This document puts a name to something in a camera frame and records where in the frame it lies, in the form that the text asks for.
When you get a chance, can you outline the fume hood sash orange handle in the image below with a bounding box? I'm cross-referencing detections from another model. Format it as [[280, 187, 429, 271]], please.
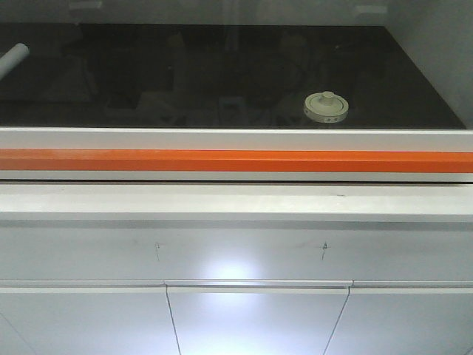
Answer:
[[1, 127, 472, 183]]

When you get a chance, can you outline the glass jar with cream lid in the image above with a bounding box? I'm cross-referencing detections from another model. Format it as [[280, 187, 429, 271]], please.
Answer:
[[303, 91, 350, 124]]

